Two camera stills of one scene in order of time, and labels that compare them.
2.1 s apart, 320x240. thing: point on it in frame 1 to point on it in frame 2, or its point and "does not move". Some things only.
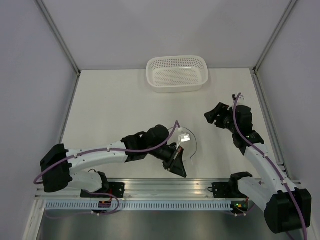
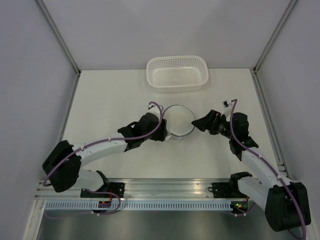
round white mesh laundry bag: (190, 147) to (179, 119)
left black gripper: (175, 164) to (162, 133)
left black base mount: (116, 189) does not move
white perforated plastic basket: (177, 74) does not move
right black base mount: (225, 190) does not move
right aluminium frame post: (273, 35) does not move
